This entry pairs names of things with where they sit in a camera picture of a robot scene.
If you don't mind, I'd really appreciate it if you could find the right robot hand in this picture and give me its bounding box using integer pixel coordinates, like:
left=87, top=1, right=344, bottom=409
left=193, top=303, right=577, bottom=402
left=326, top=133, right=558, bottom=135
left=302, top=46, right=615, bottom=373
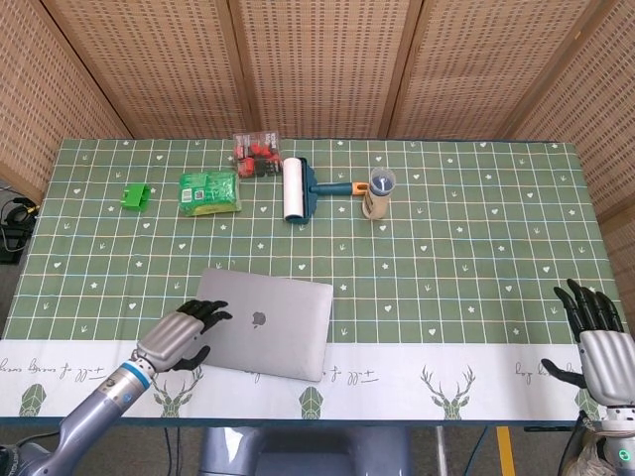
left=540, top=278, right=635, bottom=409

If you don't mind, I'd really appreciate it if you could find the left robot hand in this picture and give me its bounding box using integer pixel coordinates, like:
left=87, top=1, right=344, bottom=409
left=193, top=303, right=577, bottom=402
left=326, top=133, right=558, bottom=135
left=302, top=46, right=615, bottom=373
left=132, top=297, right=234, bottom=374

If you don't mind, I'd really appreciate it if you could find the silver laptop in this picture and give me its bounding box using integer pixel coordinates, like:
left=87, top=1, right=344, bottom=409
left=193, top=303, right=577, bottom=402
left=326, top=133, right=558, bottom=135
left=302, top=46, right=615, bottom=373
left=195, top=268, right=334, bottom=383

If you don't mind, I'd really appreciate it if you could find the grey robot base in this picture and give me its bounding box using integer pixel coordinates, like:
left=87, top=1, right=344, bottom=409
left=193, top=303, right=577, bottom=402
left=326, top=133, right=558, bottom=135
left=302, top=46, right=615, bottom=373
left=197, top=425, right=413, bottom=476

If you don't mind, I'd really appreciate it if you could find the green plaid tablecloth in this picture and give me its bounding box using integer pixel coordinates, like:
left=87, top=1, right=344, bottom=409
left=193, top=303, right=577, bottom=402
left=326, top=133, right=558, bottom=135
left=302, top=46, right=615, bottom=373
left=0, top=137, right=635, bottom=423

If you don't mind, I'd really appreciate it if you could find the small green plastic box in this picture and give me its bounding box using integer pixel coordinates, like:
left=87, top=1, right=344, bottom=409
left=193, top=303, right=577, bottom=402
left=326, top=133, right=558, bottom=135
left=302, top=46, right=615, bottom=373
left=122, top=182, right=153, bottom=213

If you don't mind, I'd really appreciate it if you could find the green packaged sponge pack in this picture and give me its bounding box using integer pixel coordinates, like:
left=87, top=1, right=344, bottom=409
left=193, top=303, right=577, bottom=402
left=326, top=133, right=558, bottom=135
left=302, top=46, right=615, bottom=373
left=178, top=170, right=242, bottom=217

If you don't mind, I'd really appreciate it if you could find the red and black clips pack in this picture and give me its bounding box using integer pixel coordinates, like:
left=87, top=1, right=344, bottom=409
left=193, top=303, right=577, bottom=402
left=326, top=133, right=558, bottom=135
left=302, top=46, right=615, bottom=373
left=232, top=131, right=282, bottom=179

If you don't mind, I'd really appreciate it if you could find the clear cylindrical tube container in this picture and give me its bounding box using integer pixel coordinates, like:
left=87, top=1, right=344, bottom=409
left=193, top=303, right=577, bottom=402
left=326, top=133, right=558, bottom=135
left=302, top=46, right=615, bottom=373
left=360, top=167, right=397, bottom=220

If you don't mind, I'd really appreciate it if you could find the black cables and power strip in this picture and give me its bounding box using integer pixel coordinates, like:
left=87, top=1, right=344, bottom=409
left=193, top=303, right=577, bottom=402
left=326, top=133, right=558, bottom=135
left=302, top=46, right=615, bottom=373
left=0, top=182, right=41, bottom=265

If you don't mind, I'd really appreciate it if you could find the white lint roller teal handle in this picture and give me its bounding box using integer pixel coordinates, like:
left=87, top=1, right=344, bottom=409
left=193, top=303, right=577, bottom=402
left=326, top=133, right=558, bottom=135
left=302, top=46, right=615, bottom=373
left=282, top=156, right=370, bottom=225

